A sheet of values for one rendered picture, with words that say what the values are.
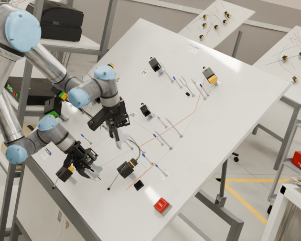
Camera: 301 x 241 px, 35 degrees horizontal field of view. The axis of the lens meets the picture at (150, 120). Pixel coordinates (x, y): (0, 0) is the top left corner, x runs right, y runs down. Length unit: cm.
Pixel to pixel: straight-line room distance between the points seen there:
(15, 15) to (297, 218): 115
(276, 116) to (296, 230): 440
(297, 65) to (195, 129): 440
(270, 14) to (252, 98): 989
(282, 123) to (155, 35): 357
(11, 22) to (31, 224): 160
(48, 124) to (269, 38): 1045
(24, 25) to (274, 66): 535
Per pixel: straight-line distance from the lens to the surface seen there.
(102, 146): 241
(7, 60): 154
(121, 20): 1010
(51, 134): 196
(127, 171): 212
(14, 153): 188
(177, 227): 251
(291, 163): 475
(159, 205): 198
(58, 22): 285
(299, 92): 609
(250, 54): 1192
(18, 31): 151
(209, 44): 788
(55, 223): 258
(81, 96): 176
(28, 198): 288
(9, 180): 303
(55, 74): 182
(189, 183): 201
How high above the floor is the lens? 202
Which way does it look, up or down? 18 degrees down
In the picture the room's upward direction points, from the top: 14 degrees clockwise
